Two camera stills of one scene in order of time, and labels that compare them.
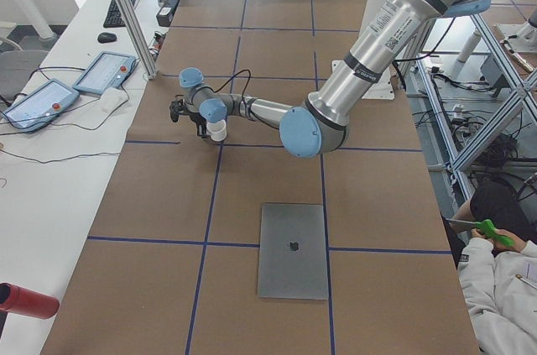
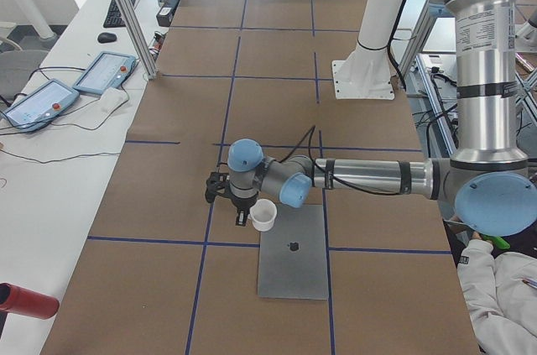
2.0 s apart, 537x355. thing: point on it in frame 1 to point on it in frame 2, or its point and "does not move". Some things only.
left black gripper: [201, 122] to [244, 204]
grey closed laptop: [292, 252] does not move
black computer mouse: [104, 38] does not move
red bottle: [16, 299] does not move
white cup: [217, 130] to [263, 214]
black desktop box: [164, 17] does not move
